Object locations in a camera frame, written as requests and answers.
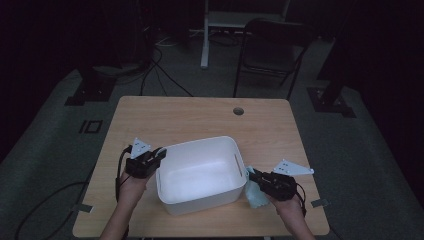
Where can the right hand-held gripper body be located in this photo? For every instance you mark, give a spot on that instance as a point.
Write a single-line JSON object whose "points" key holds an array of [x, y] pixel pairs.
{"points": [[280, 186]]}

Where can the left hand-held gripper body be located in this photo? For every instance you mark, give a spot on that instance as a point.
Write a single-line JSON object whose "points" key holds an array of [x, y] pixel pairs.
{"points": [[140, 166]]}

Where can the light blue cloth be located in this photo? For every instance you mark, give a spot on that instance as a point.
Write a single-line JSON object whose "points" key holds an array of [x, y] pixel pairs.
{"points": [[255, 196]]}

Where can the white plastic storage bin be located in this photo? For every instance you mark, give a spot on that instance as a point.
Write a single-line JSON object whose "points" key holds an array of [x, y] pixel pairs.
{"points": [[200, 173]]}

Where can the person's left hand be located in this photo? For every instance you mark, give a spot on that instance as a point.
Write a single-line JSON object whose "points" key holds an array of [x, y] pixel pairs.
{"points": [[131, 188]]}

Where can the person's right hand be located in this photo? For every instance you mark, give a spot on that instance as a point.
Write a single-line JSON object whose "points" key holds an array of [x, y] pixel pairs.
{"points": [[290, 208]]}

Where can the grey tape strip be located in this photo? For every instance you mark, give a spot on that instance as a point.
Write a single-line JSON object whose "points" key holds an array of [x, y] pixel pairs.
{"points": [[320, 203], [82, 208]]}

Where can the black stand with flat base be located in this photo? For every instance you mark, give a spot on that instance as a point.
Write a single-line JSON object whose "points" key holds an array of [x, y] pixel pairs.
{"points": [[91, 90], [330, 103]]}

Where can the grey round stand base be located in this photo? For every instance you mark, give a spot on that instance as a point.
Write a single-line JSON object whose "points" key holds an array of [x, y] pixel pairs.
{"points": [[116, 69]]}

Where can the black folding chair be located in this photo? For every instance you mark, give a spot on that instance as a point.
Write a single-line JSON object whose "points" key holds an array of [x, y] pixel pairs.
{"points": [[271, 50]]}

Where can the white metal table frame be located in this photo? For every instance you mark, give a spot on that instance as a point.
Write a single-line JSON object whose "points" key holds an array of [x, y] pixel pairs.
{"points": [[205, 40]]}

